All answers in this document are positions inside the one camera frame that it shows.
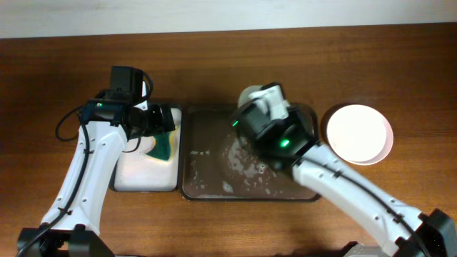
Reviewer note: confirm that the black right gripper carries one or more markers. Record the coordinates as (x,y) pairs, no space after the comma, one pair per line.
(295,115)

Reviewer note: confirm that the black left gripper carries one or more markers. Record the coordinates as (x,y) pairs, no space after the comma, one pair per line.
(159,126)

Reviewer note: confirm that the light green stained plate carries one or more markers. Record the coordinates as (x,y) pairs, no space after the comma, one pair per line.
(245,98)

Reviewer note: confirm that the green and yellow sponge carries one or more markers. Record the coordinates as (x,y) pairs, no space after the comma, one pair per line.
(164,146)

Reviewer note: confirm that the pink stained plate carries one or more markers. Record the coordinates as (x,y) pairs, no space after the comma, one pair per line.
(359,134)

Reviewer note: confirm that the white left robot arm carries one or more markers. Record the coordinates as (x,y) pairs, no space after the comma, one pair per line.
(107,122)

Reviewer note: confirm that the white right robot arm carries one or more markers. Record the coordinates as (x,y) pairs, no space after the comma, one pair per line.
(277,133)

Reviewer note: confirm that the black tray with white liner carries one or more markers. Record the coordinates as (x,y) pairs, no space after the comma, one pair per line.
(137,172)

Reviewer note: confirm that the brown plastic tray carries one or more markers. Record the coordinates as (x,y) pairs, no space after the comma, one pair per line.
(215,166)

